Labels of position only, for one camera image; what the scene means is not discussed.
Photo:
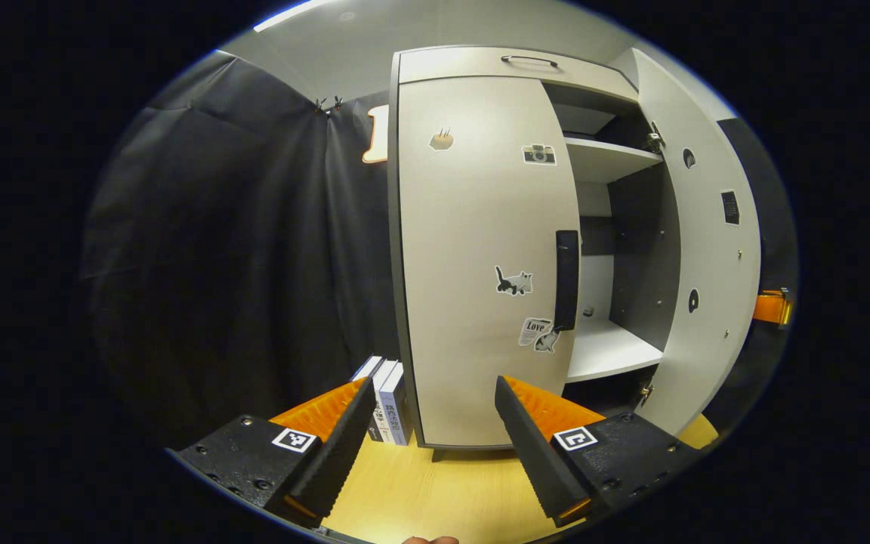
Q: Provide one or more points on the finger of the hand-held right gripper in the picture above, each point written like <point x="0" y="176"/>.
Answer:
<point x="769" y="308"/>

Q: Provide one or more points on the white cabinet shelf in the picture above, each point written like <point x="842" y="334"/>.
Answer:
<point x="609" y="351"/>
<point x="605" y="159"/>

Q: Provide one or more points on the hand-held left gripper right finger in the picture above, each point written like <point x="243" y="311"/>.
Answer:
<point x="537" y="457"/>

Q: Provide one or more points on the grey double-door shoe cabinet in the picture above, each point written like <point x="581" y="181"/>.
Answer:
<point x="643" y="249"/>

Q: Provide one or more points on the grey cabinet drawer front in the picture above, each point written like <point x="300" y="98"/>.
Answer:
<point x="465" y="64"/>

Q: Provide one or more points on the grey cabinet door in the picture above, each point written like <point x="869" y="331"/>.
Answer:
<point x="707" y="257"/>
<point x="473" y="242"/>

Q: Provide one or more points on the metal door hinge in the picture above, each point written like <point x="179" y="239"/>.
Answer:
<point x="655" y="141"/>
<point x="646" y="392"/>

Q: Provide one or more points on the blue-grey book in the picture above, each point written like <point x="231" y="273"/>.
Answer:
<point x="399" y="412"/>

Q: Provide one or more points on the ceiling light panel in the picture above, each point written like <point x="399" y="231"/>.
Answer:
<point x="291" y="11"/>

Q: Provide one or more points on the black cloth clip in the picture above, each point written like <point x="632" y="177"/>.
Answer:
<point x="329" y="104"/>

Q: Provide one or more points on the black backdrop cloth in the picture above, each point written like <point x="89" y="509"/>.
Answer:
<point x="239" y="264"/>

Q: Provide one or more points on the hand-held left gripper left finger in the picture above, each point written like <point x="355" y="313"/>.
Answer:
<point x="333" y="457"/>

